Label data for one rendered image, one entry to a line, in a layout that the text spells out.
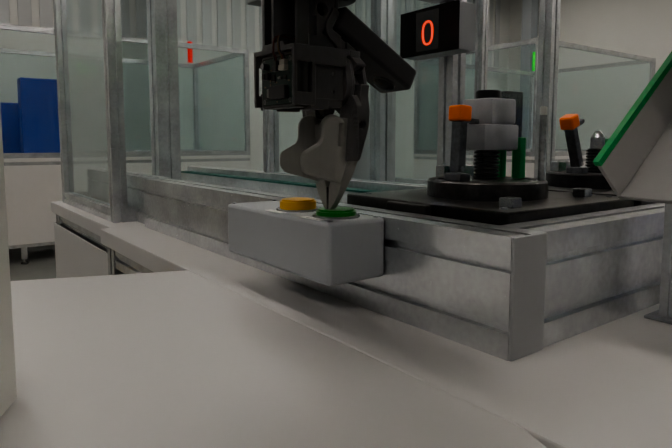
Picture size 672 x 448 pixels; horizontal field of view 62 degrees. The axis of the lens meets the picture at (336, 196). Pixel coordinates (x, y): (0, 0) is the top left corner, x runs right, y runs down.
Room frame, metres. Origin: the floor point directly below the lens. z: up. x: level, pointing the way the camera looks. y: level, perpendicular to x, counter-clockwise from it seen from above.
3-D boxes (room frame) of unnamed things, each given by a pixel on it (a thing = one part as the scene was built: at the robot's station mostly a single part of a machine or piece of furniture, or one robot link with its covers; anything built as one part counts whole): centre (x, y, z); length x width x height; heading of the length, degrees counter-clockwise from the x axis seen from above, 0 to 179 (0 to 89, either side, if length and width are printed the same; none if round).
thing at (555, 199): (0.67, -0.18, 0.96); 0.24 x 0.24 x 0.02; 37
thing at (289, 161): (0.55, 0.03, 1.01); 0.06 x 0.03 x 0.09; 127
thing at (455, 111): (0.65, -0.15, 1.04); 0.04 x 0.02 x 0.08; 127
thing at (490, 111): (0.68, -0.19, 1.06); 0.08 x 0.04 x 0.07; 127
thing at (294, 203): (0.61, 0.04, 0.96); 0.04 x 0.04 x 0.02
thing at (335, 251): (0.61, 0.04, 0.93); 0.21 x 0.07 x 0.06; 37
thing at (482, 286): (0.80, 0.11, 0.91); 0.89 x 0.06 x 0.11; 37
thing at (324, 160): (0.53, 0.01, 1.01); 0.06 x 0.03 x 0.09; 127
